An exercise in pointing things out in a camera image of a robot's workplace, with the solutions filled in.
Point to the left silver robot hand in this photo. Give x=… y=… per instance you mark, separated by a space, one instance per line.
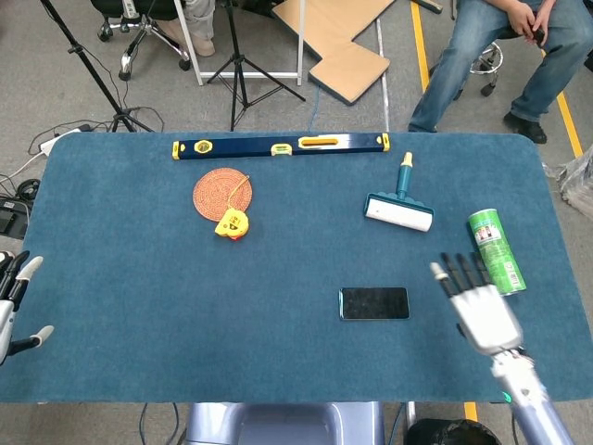
x=5 y=315

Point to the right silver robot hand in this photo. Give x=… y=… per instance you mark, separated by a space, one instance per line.
x=486 y=315

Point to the smartphone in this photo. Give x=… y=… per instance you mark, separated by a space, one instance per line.
x=374 y=303

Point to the lavender robot base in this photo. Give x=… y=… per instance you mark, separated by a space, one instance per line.
x=282 y=424

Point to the green cylindrical snack can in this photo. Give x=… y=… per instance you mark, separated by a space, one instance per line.
x=495 y=250

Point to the black power adapter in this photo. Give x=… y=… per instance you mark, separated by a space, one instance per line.
x=11 y=218

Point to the black waste bin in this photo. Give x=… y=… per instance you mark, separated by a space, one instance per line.
x=449 y=433

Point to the clear plastic bag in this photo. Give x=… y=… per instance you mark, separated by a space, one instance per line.
x=579 y=185

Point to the white power strip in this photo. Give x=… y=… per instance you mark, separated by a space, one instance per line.
x=48 y=144

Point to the blue felt table cover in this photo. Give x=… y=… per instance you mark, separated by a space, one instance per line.
x=185 y=301

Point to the orange woven round coaster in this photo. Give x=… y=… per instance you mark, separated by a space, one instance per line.
x=215 y=192

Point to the yellow tape measure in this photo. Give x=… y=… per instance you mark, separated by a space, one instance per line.
x=231 y=225

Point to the chrome wheeled stool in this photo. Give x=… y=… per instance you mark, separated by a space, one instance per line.
x=491 y=60

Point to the black slanted light stand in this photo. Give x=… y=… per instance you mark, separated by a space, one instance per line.
x=95 y=76

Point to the silver floor strip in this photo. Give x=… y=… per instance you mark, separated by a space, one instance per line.
x=382 y=74

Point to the seated person in jeans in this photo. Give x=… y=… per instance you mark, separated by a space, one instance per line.
x=482 y=46

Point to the blue yellow spirit level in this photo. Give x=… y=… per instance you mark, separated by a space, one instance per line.
x=250 y=146

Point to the tan foam board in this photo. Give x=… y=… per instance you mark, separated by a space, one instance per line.
x=343 y=41

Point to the chrome office chair base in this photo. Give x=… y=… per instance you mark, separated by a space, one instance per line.
x=143 y=32

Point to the black tripod with spread legs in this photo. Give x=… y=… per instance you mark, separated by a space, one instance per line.
x=238 y=65

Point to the person leg with beige shoe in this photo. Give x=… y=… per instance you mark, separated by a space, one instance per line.
x=201 y=28

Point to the white metal frame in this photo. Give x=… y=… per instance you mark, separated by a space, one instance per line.
x=192 y=51

